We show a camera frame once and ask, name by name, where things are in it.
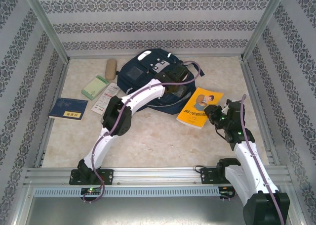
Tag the yellow cartoon cover book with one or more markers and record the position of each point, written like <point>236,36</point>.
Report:
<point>195,111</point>

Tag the beige fabric pencil case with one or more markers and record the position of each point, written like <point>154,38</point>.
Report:
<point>110,68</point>

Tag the green notebook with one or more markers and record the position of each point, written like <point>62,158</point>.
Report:
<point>95,87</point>

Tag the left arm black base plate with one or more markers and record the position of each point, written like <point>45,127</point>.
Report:
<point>107,176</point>

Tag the grey metal sheet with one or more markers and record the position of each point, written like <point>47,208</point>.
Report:
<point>158,210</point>

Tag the white packaged ruler set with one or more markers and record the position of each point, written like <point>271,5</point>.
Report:
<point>105,99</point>

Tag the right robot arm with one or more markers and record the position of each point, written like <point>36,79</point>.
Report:
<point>249,160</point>

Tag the aluminium rear bar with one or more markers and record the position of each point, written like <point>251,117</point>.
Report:
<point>98,56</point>

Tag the aluminium mounting rail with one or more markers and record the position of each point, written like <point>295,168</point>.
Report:
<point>158,175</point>

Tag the aluminium frame post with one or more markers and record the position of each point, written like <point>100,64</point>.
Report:
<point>44,24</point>
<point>264,24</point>

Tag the small control circuit board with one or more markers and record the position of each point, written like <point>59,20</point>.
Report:
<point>91,191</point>
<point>224,191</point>

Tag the blue book yellow label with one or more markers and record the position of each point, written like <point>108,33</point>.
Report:
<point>66,108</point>

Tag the aluminium side rail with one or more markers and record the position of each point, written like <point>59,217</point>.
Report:
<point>251,86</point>
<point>60,86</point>

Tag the navy blue backpack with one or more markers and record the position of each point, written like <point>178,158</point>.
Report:
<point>138,74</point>

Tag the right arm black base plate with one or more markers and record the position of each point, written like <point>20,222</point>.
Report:
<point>206,176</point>

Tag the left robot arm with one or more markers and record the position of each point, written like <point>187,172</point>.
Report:
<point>145,96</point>

